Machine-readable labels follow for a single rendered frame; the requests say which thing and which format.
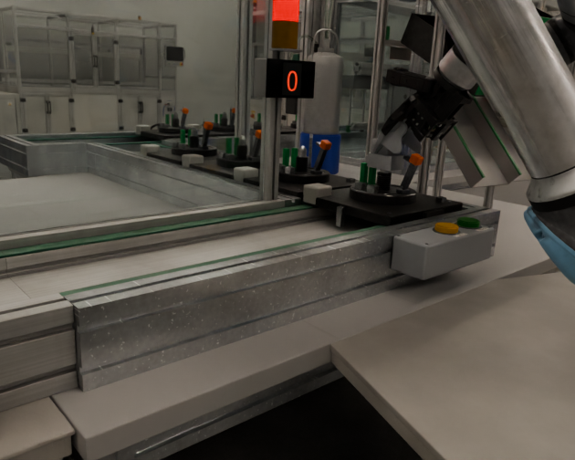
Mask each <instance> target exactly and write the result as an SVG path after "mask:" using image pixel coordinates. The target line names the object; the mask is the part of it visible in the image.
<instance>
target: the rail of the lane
mask: <svg viewBox="0 0 575 460"><path fill-rule="evenodd" d="M499 216H500V210H497V209H492V208H488V207H484V206H478V207H474V208H470V209H465V210H462V211H457V212H452V213H449V214H444V210H443V209H438V210H433V211H429V212H424V213H423V219H419V220H414V221H411V222H406V223H401V224H397V225H389V226H385V227H381V228H376V229H372V230H368V231H363V232H359V233H355V234H350V235H343V236H338V237H334V238H330V239H325V240H321V241H317V242H312V243H308V244H304V245H299V246H292V247H287V248H283V249H278V250H274V251H270V252H265V253H262V254H257V255H252V256H245V257H240V258H237V259H232V260H227V261H224V262H219V263H214V264H211V265H206V266H201V267H194V268H189V269H185V270H181V271H176V272H172V273H168V274H163V275H159V276H155V277H147V278H143V279H138V280H134V281H130V282H125V283H121V284H117V285H112V286H108V287H100V288H96V289H92V290H87V291H83V292H79V293H75V294H70V295H66V296H63V298H65V300H67V301H68V302H69V303H71V304H72V305H73V308H74V323H72V328H73V329H74V330H75V337H76V353H77V364H75V369H76V370H77V371H78V387H79V388H80V389H81V390H82V391H83V392H87V391H90V390H93V389H96V388H99V387H101V386H104V385H107V384H110V383H113V382H117V381H120V380H123V379H126V378H129V377H131V376H134V375H137V374H140V373H143V372H146V371H150V370H153V369H156V368H159V367H161V366H164V365H167V364H170V363H173V362H176V361H180V360H183V359H186V358H189V357H192V356H194V355H197V354H200V353H203V352H206V351H209V350H213V349H216V348H219V347H222V346H224V345H227V344H230V343H233V342H236V341H239V340H243V339H246V338H249V337H252V336H255V335H257V334H260V333H263V332H266V331H269V330H272V329H276V328H279V327H282V326H285V325H287V324H290V323H293V322H296V321H299V320H302V319H306V318H309V317H312V316H315V315H318V314H320V313H323V312H326V311H329V310H332V309H335V308H339V307H342V306H345V305H348V304H350V303H353V302H356V301H359V300H362V299H365V298H369V297H372V296H375V295H378V294H381V293H383V292H386V291H389V290H392V289H395V288H399V287H402V286H405V285H408V284H411V283H413V282H416V281H419V280H421V279H419V278H416V277H411V276H408V275H405V274H403V273H401V272H398V271H395V270H392V269H391V262H392V244H393V238H394V237H395V236H396V235H402V234H406V233H410V232H414V231H418V230H422V229H425V228H430V227H434V226H435V224H437V223H441V222H445V223H452V222H456V221H457V219H458V218H460V217H470V218H475V219H477V220H479V221H480V224H481V225H485V226H491V227H493V228H494V235H493V242H492V248H491V255H490V256H493V255H494V253H495V246H496V240H497V229H498V223H499Z"/></svg>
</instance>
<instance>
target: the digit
mask: <svg viewBox="0 0 575 460"><path fill-rule="evenodd" d="M301 73H302V64H299V63H287V62H283V81H282V95H289V96H300V91H301Z"/></svg>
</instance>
